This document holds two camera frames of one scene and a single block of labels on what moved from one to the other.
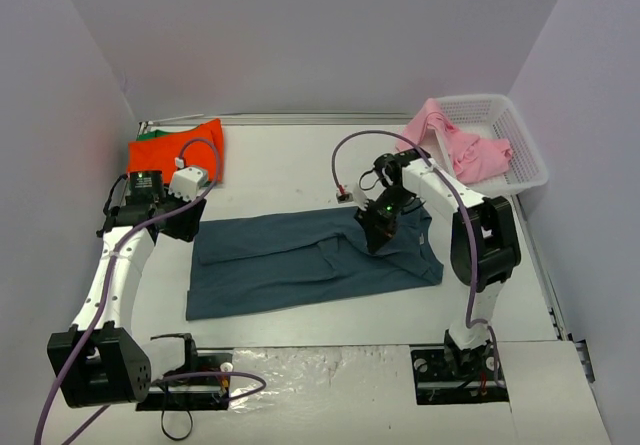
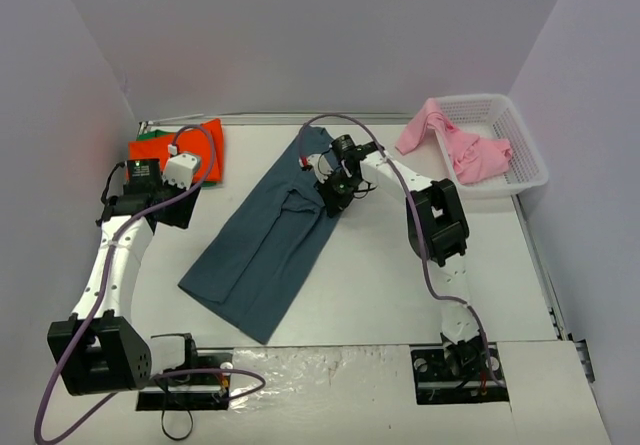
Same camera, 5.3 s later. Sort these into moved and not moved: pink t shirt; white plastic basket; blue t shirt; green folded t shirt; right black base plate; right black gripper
Moved: blue t shirt; right black gripper
Not moved: green folded t shirt; right black base plate; pink t shirt; white plastic basket
